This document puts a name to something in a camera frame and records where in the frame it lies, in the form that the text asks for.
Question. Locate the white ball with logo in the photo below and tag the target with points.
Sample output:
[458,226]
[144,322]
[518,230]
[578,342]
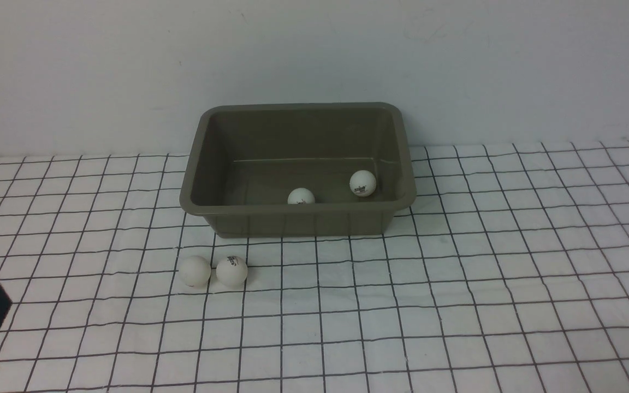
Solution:
[232,271]

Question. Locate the olive plastic bin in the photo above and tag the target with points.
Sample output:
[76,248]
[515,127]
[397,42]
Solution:
[246,159]

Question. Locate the white black-grid tablecloth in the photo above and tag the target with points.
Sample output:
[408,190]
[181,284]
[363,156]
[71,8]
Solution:
[509,273]

